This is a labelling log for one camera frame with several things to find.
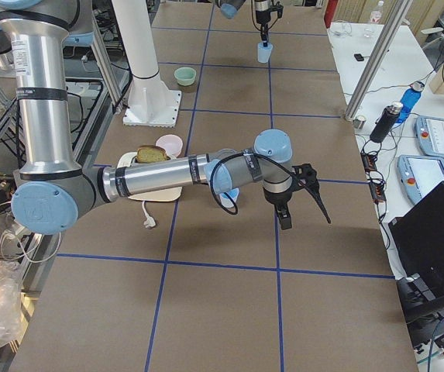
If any far teach pendant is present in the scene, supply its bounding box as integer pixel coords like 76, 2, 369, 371
415, 116, 444, 159

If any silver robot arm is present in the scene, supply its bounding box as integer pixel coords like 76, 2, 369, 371
0, 1, 294, 235

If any white camera pole base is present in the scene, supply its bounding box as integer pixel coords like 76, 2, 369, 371
112, 0, 182, 127

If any green bowl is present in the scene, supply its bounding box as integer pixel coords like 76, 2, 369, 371
174, 67, 197, 87

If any brown paper table mat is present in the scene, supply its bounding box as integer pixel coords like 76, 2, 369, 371
11, 3, 417, 371

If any teach pendant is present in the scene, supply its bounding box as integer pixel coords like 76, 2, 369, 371
397, 155, 444, 205
415, 116, 444, 159

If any black laptop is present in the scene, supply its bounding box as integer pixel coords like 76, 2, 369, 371
387, 180, 444, 280

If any near teach pendant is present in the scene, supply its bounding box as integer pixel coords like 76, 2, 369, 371
397, 155, 444, 205

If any bread slice in toaster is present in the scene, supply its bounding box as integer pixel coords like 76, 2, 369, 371
136, 145, 170, 164

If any black thermos bottle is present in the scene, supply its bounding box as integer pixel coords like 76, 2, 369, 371
370, 102, 403, 143

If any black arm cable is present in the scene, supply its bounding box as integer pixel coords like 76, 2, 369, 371
210, 151, 332, 225

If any cream toaster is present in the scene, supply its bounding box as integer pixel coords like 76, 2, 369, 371
117, 152, 183, 202

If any pink bowl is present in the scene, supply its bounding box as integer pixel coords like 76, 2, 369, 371
156, 134, 184, 157

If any white toaster power plug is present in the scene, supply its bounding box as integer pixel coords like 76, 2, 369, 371
141, 201, 157, 229

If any aluminium frame post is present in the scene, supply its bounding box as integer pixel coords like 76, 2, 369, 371
344, 0, 413, 122

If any light blue cup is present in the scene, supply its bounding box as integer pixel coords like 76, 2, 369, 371
219, 188, 239, 208
257, 42, 273, 64

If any blue water bottle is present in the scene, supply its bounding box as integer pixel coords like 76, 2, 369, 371
394, 81, 425, 127

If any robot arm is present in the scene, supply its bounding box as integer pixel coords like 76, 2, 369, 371
214, 0, 284, 47

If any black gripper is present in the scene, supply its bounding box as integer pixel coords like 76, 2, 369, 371
253, 0, 284, 45
263, 190, 292, 230

